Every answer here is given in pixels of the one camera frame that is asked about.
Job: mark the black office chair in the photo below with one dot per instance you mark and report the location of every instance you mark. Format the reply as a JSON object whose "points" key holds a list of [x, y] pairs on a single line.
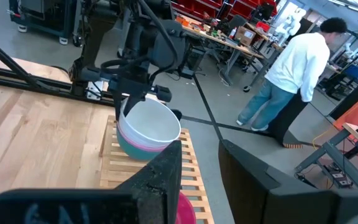
{"points": [[238, 21]]}

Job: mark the cardboard box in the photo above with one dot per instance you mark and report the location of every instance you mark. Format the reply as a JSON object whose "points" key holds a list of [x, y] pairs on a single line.
{"points": [[244, 37]]}

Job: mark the cluttered wooden workbench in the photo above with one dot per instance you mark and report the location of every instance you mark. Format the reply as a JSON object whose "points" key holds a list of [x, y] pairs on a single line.
{"points": [[219, 40]]}

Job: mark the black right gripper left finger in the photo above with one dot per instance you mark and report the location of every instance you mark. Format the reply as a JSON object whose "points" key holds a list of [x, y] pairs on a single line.
{"points": [[160, 186]]}

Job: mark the pink bowl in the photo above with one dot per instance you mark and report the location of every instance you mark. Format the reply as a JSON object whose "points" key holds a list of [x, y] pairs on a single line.
{"points": [[151, 148]]}

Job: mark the red storage bin rack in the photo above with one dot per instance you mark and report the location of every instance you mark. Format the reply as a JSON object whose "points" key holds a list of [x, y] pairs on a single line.
{"points": [[244, 7]]}

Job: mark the black computer tower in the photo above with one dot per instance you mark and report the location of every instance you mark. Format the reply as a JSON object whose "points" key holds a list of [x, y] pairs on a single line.
{"points": [[194, 62]]}

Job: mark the wooden slatted shelf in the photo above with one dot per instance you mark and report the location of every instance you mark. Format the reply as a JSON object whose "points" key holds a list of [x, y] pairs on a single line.
{"points": [[120, 174]]}

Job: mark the blue chair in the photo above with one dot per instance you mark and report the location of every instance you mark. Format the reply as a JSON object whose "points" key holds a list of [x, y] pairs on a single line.
{"points": [[354, 71]]}

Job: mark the narrow black partition panel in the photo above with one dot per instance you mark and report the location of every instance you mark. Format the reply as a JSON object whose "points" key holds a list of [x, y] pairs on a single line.
{"points": [[353, 93]]}

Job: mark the person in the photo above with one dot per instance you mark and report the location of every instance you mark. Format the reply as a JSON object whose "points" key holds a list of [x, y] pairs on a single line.
{"points": [[300, 62]]}

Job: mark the black aluminium table frame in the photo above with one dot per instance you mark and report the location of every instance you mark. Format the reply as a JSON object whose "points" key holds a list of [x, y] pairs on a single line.
{"points": [[11, 79]]}

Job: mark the white bowl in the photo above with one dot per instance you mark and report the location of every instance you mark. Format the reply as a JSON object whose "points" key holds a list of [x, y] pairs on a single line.
{"points": [[154, 124]]}

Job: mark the dark equipment cart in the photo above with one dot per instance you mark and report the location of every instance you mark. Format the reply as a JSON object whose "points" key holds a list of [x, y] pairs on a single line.
{"points": [[42, 18]]}

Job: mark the teal bowl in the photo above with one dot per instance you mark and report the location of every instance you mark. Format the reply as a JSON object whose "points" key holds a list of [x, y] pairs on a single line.
{"points": [[135, 154]]}

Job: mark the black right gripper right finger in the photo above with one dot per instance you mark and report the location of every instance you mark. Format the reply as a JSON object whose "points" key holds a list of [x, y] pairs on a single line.
{"points": [[247, 193]]}

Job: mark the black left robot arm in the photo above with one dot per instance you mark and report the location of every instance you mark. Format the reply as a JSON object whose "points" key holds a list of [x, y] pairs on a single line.
{"points": [[163, 46]]}

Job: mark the red bowl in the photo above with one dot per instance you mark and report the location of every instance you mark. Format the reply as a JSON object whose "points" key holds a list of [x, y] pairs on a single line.
{"points": [[186, 211]]}

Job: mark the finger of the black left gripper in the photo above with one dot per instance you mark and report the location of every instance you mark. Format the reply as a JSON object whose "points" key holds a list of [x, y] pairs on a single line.
{"points": [[134, 100], [118, 102]]}

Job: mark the black power strip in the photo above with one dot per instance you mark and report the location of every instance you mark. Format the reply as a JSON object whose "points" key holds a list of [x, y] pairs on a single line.
{"points": [[340, 180]]}

